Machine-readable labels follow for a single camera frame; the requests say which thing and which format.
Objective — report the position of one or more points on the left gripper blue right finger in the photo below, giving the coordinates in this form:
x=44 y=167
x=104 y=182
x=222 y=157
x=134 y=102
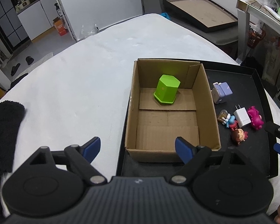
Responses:
x=194 y=159

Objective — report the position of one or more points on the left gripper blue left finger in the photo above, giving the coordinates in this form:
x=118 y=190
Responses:
x=80 y=159

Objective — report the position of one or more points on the pink figurine toy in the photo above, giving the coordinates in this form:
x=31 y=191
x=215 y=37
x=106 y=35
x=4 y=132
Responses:
x=255 y=118

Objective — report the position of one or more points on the white USB charger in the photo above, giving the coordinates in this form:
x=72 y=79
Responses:
x=242 y=116

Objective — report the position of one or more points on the brown haired doll figurine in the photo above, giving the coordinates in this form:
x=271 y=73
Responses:
x=238 y=136

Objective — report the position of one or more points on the blue red figurine toy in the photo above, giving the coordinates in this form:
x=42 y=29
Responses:
x=228 y=120

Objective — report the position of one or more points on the brown cardboard box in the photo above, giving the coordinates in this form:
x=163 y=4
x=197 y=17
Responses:
x=152 y=127

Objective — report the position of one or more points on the green hexagonal container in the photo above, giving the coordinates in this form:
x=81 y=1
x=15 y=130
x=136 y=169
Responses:
x=167 y=89

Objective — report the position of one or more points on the lavender cube toy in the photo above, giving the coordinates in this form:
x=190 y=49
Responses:
x=220 y=92

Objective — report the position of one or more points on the black shallow tray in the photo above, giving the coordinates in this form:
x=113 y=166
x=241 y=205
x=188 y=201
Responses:
x=247 y=91

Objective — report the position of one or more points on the black fuzzy sleeve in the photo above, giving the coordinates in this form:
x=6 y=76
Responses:
x=11 y=116

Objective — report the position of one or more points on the black slipper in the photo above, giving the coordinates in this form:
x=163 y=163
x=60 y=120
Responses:
x=29 y=60

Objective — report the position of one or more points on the grey desk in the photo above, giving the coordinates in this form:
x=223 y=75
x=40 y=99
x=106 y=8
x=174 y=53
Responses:
x=245 y=9

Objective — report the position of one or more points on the orange cardboard box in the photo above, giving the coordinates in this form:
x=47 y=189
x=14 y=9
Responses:
x=59 y=26

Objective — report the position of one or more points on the black framed board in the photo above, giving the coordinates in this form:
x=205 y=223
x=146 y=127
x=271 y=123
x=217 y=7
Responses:
x=205 y=15

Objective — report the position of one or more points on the white cabinet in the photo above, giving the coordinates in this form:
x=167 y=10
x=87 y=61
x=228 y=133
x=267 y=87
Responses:
x=38 y=17

